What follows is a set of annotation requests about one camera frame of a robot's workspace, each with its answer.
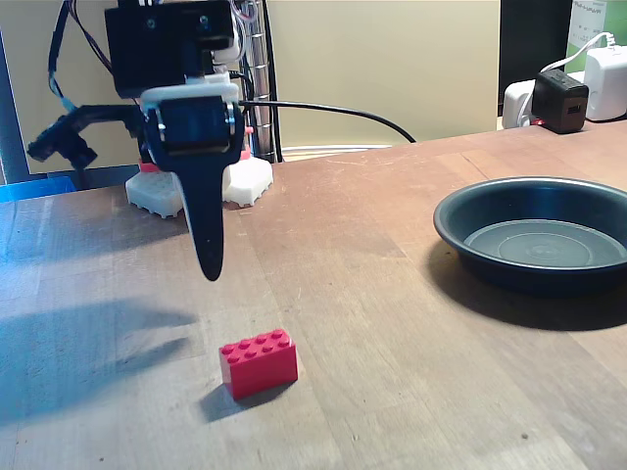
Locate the red lego block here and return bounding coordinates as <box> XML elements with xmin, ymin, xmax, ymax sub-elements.
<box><xmin>218</xmin><ymin>328</ymin><xmax>300</xmax><ymax>401</ymax></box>

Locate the black round shallow bin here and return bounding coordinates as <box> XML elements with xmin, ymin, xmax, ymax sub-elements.
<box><xmin>432</xmin><ymin>176</ymin><xmax>627</xmax><ymax>298</ymax></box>

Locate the blue strip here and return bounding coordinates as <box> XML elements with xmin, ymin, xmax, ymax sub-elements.
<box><xmin>0</xmin><ymin>174</ymin><xmax>78</xmax><ymax>203</ymax></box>

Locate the white power strip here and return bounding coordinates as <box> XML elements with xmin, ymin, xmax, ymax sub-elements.
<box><xmin>502</xmin><ymin>70</ymin><xmax>587</xmax><ymax>130</ymax></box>

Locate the black panel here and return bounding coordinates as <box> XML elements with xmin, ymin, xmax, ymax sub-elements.
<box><xmin>499</xmin><ymin>0</ymin><xmax>573</xmax><ymax>117</ymax></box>

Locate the black cube charger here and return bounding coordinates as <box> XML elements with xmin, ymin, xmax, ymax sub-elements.
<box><xmin>532</xmin><ymin>69</ymin><xmax>590</xmax><ymax>135</ymax></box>

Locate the green and white box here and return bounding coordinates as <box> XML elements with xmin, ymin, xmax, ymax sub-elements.
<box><xmin>565</xmin><ymin>0</ymin><xmax>627</xmax><ymax>74</ymax></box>

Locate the white power adapter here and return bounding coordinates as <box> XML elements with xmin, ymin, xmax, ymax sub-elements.
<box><xmin>585</xmin><ymin>46</ymin><xmax>627</xmax><ymax>123</ymax></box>

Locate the black usb cable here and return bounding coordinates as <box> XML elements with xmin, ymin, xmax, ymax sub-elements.
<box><xmin>239</xmin><ymin>99</ymin><xmax>418</xmax><ymax>145</ymax></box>

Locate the black camera cable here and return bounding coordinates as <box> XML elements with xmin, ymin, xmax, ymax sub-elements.
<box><xmin>46</xmin><ymin>0</ymin><xmax>79</xmax><ymax>115</ymax></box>

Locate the dark grey frame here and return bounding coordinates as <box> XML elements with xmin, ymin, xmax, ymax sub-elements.
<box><xmin>0</xmin><ymin>19</ymin><xmax>143</xmax><ymax>187</ymax></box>

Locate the white adapter cable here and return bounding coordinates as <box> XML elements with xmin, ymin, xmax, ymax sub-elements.
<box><xmin>542</xmin><ymin>31</ymin><xmax>616</xmax><ymax>74</ymax></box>

